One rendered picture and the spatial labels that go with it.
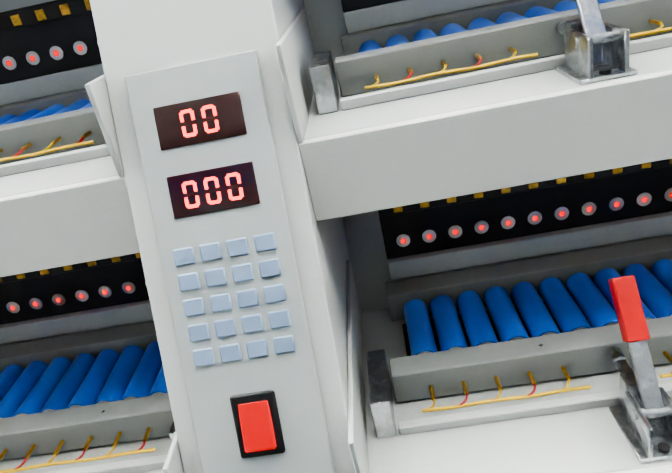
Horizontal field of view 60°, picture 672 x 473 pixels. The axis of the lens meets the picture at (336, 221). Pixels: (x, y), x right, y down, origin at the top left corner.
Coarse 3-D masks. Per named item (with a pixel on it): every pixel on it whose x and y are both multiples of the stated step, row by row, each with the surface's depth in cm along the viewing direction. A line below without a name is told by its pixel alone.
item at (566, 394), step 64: (512, 192) 44; (576, 192) 44; (640, 192) 44; (448, 256) 46; (512, 256) 46; (576, 256) 45; (640, 256) 44; (384, 320) 47; (448, 320) 42; (512, 320) 40; (576, 320) 39; (640, 320) 32; (384, 384) 36; (448, 384) 37; (512, 384) 37; (576, 384) 36; (640, 384) 31; (384, 448) 35; (448, 448) 34; (512, 448) 33; (576, 448) 32; (640, 448) 31
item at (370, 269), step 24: (0, 0) 52; (24, 0) 51; (48, 0) 51; (312, 0) 49; (336, 0) 49; (312, 24) 49; (336, 24) 49; (336, 48) 49; (360, 216) 50; (360, 240) 50; (360, 264) 50; (384, 264) 50; (360, 288) 51; (384, 288) 50
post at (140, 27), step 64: (128, 0) 30; (192, 0) 30; (256, 0) 30; (128, 64) 31; (128, 128) 31; (128, 192) 31; (320, 256) 31; (320, 320) 31; (320, 384) 31; (192, 448) 32
